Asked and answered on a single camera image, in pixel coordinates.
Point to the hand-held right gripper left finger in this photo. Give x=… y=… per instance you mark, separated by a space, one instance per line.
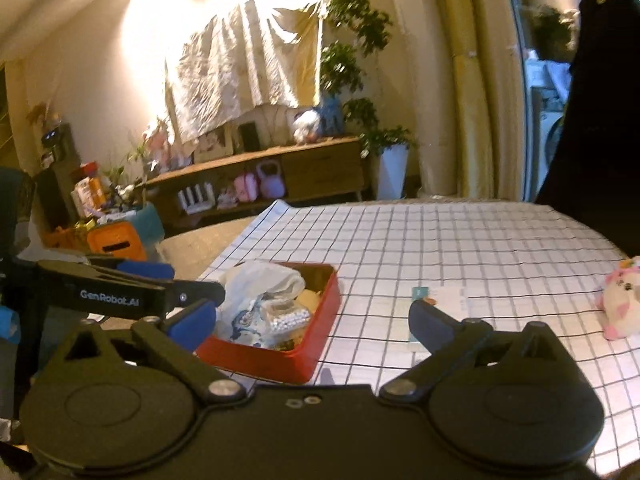
x=192 y=322

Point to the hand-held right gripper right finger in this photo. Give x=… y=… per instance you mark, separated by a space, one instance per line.
x=430 y=325

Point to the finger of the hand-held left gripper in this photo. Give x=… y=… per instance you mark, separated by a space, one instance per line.
x=150 y=270
x=200 y=292

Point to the printed white tissue packet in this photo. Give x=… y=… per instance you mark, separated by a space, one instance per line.
x=245 y=332

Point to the white fluffy cloth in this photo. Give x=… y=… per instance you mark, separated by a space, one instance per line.
x=260 y=280

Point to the clear plastic bag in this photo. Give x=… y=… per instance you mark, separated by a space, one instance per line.
x=285 y=317

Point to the red tin box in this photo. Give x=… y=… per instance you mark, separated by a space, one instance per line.
x=280 y=365

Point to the white paper sheet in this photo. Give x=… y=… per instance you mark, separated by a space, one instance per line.
x=449 y=302

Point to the orange plastic basket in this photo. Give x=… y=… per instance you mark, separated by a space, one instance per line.
x=117 y=242

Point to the white ribbed router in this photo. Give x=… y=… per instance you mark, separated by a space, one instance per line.
x=195 y=199

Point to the checked white tablecloth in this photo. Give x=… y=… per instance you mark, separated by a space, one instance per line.
x=450 y=240

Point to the colourful snack boxes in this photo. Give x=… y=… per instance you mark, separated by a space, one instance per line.
x=89 y=190

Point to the pink small case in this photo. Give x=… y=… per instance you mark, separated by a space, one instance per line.
x=246 y=190

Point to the pink doll figure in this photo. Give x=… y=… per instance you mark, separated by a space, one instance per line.
x=157 y=145

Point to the purple kettlebell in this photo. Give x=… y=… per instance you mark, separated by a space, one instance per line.
x=271 y=182

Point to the white planter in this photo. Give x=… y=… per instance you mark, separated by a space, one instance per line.
x=393 y=172

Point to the dark countertop appliance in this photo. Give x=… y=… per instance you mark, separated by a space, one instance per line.
x=57 y=142

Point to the wooden sideboard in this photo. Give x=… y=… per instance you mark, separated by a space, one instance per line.
x=320 y=170

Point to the pink bunny plush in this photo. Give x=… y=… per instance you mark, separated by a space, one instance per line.
x=620 y=305

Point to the white plastic bag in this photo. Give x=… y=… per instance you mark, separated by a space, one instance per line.
x=306 y=126

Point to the cream draped sheet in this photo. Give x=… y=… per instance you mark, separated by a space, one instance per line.
x=235 y=70

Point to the white washing machine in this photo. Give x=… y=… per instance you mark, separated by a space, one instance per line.
x=547 y=140

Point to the yellow curtain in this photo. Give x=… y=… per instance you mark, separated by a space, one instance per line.
x=485 y=110

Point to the blue figure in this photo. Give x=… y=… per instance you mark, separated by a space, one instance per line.
x=331 y=112

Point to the cream curtain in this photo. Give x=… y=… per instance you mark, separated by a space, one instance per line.
x=425 y=85

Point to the person in black cloth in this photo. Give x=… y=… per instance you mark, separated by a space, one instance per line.
x=600 y=135

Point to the white purple garment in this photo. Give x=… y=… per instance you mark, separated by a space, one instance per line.
x=557 y=82

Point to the tall green houseplant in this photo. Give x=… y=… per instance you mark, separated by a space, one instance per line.
x=350 y=60

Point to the dark leafy plant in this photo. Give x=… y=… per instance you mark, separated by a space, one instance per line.
x=552 y=30

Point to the light picture frame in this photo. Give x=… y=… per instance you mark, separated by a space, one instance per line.
x=215 y=145

